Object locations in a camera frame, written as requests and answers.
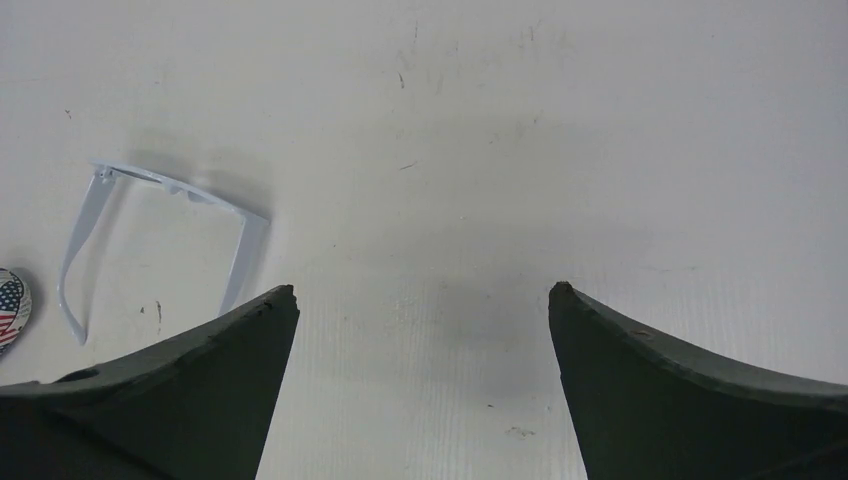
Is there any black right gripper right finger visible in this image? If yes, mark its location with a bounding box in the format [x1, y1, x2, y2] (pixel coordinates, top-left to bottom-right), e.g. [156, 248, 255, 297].
[548, 282, 847, 479]

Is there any flag print glasses case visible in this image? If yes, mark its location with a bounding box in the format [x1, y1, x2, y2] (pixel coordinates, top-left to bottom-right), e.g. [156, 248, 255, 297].
[0, 268, 32, 355]

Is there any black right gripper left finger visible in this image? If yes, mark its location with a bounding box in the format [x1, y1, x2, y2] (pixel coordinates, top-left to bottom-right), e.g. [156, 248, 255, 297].
[1, 285, 300, 479]

